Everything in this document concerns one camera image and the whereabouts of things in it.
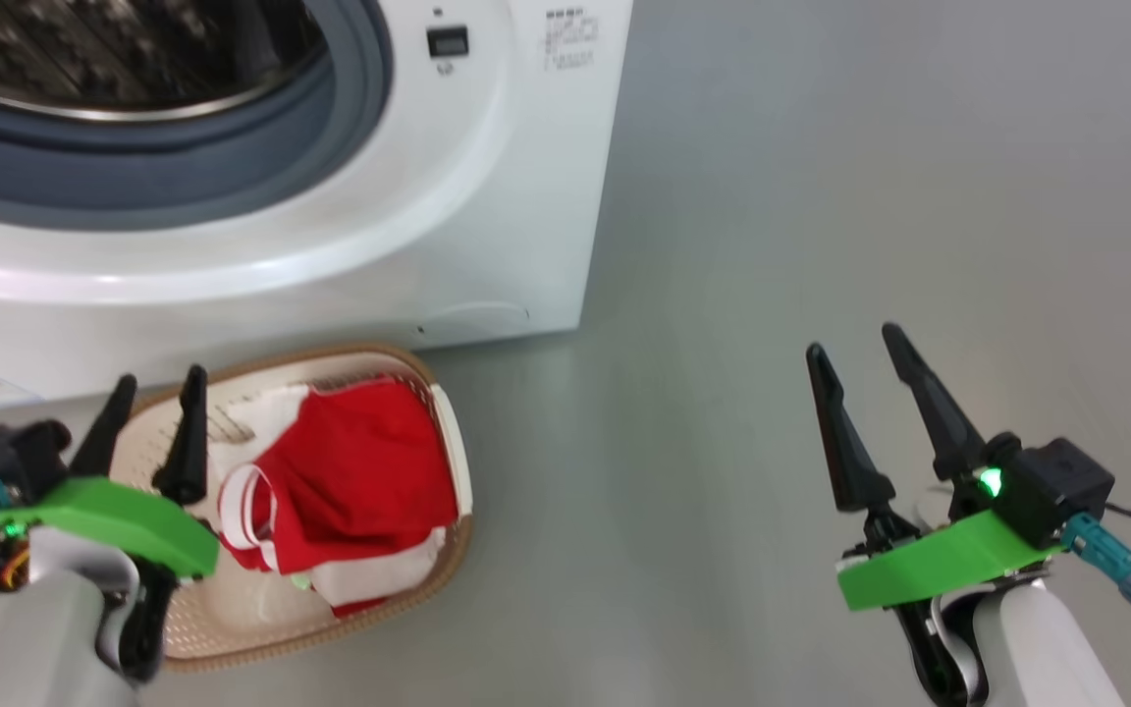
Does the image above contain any teal right camera connector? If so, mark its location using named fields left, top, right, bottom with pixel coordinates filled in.
left=1061, top=513, right=1131, bottom=605

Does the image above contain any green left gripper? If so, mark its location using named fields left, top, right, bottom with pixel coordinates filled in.
left=0, top=365, right=220, bottom=680

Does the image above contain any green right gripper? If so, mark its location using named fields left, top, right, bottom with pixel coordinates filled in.
left=806, top=322, right=1064, bottom=707

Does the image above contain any cream basket with brown rim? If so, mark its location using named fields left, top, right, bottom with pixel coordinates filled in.
left=104, top=342, right=475, bottom=674

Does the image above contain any red and white garment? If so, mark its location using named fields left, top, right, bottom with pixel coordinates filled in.
left=202, top=385, right=449, bottom=620
left=217, top=378, right=460, bottom=575

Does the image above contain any round white filter cover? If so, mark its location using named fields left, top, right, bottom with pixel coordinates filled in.
left=416, top=302, right=532, bottom=340

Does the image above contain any steel washer drum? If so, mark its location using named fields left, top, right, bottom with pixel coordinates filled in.
left=0, top=0, right=331, bottom=124

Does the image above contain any white front-load washing machine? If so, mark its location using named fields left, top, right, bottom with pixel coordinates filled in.
left=0, top=0, right=633, bottom=404

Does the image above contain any grey rubber door gasket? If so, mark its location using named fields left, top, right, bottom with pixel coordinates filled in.
left=0, top=0, right=396, bottom=233

